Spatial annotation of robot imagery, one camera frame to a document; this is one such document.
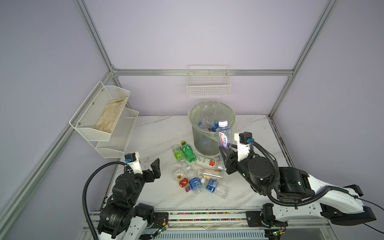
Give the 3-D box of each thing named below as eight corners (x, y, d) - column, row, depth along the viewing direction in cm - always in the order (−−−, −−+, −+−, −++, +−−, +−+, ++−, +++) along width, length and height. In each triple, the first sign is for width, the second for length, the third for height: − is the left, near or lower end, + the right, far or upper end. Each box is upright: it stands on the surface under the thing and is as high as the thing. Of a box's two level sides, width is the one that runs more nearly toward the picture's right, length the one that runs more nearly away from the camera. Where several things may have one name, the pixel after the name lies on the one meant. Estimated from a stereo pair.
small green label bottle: (178, 167, 94) (177, 162, 90) (173, 152, 101) (172, 148, 97) (187, 163, 96) (186, 159, 91) (181, 149, 102) (180, 145, 98)
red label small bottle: (186, 194, 83) (185, 191, 79) (172, 176, 90) (171, 172, 86) (195, 186, 86) (195, 183, 82) (181, 169, 93) (180, 165, 89)
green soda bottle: (188, 163, 94) (188, 160, 91) (179, 144, 104) (179, 141, 101) (196, 160, 96) (196, 157, 93) (186, 142, 105) (186, 138, 102)
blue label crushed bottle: (205, 190, 85) (205, 186, 80) (210, 178, 89) (211, 174, 85) (224, 200, 81) (226, 197, 77) (229, 188, 86) (231, 184, 81)
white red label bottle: (195, 165, 94) (195, 161, 90) (197, 158, 97) (197, 154, 93) (214, 171, 91) (214, 167, 87) (216, 164, 94) (216, 160, 90)
